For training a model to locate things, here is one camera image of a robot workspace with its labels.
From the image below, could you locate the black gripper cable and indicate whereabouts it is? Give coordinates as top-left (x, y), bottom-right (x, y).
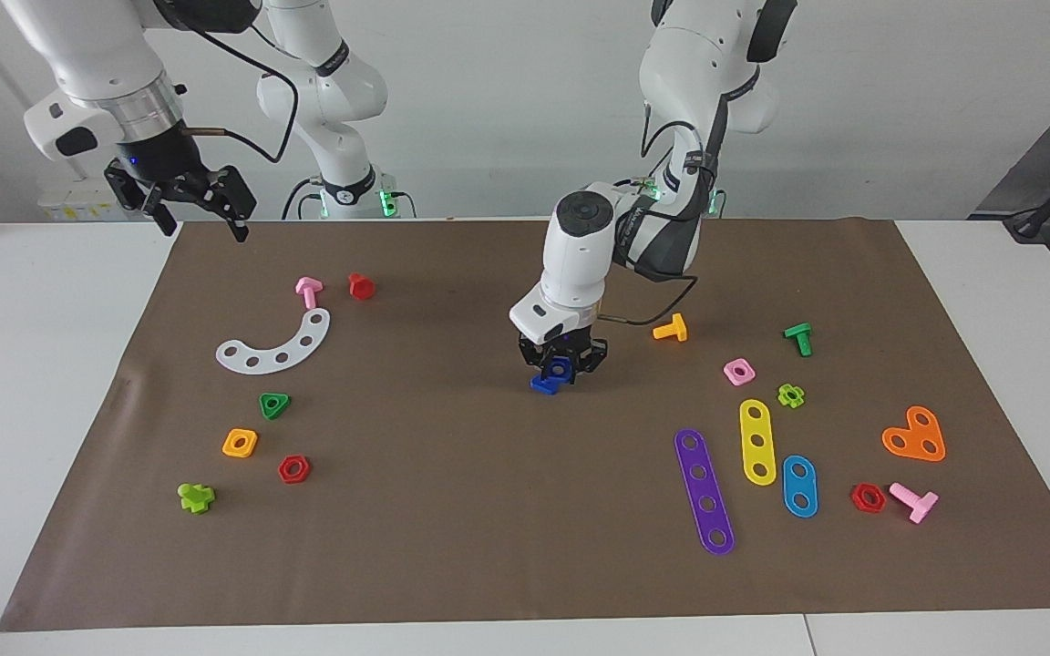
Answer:
top-left (596, 91), bottom-right (728, 327)
top-left (156, 0), bottom-right (300, 165)

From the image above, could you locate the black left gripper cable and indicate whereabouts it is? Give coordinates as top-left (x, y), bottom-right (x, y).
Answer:
top-left (596, 91), bottom-right (728, 327)

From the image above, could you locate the purple four-hole strip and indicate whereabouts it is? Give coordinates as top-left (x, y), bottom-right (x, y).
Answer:
top-left (674, 428), bottom-right (736, 557)

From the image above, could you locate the orange angled three-hole plate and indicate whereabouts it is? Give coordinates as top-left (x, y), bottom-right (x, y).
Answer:
top-left (881, 405), bottom-right (947, 463)

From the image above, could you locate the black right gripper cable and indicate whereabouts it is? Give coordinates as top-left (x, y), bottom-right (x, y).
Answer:
top-left (156, 0), bottom-right (300, 165)

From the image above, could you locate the white box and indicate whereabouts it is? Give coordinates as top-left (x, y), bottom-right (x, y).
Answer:
top-left (37, 173), bottom-right (129, 222)

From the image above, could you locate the yellow three-hole strip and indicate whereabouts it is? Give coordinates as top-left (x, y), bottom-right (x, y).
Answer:
top-left (738, 398), bottom-right (778, 487)

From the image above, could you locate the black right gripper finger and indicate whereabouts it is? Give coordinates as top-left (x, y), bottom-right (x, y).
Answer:
top-left (201, 166), bottom-right (258, 243)
top-left (104, 162), bottom-right (176, 237)

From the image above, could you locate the white curved five-hole plate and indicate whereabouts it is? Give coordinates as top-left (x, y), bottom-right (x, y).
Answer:
top-left (216, 308), bottom-right (332, 375)

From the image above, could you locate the brown table mat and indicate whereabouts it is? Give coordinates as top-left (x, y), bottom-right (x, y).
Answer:
top-left (0, 217), bottom-right (1050, 632)

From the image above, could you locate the blue two-hole strip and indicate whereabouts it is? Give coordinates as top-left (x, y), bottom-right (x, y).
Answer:
top-left (781, 454), bottom-right (819, 519)

